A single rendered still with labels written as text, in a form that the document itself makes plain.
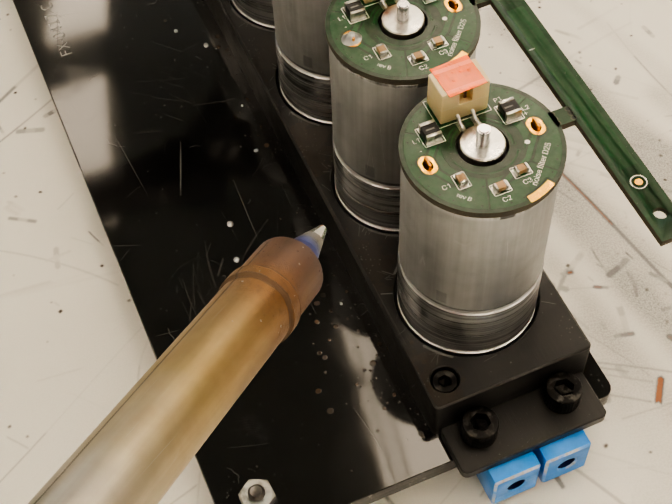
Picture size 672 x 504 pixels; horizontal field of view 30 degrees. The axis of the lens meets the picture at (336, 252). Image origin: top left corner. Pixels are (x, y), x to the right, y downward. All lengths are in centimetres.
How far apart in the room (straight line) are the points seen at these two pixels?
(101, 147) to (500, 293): 10
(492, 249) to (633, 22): 12
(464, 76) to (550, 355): 5
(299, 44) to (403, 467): 8
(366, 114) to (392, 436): 6
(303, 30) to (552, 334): 7
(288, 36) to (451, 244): 6
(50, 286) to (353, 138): 8
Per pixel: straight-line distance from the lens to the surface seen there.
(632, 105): 28
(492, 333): 21
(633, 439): 24
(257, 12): 26
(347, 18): 21
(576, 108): 20
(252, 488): 21
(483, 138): 19
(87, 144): 26
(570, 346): 22
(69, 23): 29
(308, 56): 23
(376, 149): 21
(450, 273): 20
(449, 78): 19
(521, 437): 22
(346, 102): 21
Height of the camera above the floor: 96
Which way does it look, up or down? 56 degrees down
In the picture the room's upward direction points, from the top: 3 degrees counter-clockwise
